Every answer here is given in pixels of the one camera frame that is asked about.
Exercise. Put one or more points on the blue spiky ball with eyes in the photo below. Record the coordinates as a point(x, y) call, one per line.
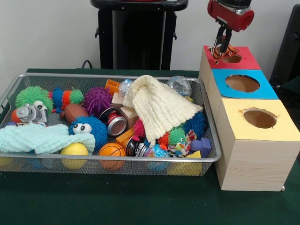
point(197, 122)

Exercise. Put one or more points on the light blue waffle cloth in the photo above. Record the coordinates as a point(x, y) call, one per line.
point(35, 138)

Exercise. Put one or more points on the orange toy basketball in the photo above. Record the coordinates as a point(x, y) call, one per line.
point(112, 151)

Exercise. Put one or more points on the globe print ball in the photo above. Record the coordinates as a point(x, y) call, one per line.
point(155, 152)

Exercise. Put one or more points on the orange plastic block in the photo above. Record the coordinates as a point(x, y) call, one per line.
point(112, 85)

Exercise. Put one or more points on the wooden box with three holes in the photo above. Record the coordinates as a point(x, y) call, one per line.
point(255, 164)

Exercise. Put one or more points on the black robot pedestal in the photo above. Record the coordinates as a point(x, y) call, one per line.
point(138, 35)

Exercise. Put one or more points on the black upright panel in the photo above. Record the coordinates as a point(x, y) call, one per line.
point(288, 47)

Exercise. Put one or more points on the brown toy football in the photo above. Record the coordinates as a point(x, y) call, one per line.
point(75, 113)

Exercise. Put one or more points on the yellow ball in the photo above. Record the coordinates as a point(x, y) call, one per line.
point(74, 150)

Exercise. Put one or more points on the plain blue spiky ball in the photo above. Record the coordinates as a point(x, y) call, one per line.
point(93, 133)

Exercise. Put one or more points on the multicoloured spiky caterpillar toy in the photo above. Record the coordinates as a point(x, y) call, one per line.
point(177, 136)
point(68, 97)

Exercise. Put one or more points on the cream waffle cloth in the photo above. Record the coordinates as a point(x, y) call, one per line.
point(159, 105)

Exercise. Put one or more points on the dark green tablecloth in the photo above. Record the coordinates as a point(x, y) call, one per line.
point(117, 201)
point(291, 85)

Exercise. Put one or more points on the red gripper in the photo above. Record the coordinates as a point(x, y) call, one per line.
point(232, 18)

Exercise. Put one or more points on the orange striped tiger plush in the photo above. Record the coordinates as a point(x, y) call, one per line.
point(230, 51)

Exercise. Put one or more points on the green spiky ball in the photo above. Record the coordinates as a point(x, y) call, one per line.
point(32, 96)

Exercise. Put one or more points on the shallow silver mesh bin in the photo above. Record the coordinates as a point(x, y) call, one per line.
point(145, 168)

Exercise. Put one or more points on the purple spiky ball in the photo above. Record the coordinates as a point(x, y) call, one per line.
point(97, 100)

